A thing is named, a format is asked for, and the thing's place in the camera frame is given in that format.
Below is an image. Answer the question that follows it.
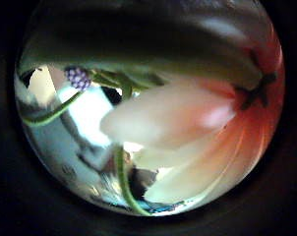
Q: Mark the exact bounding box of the flower bouquet with green wrap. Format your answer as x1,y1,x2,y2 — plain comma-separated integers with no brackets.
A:
15,0,286,217

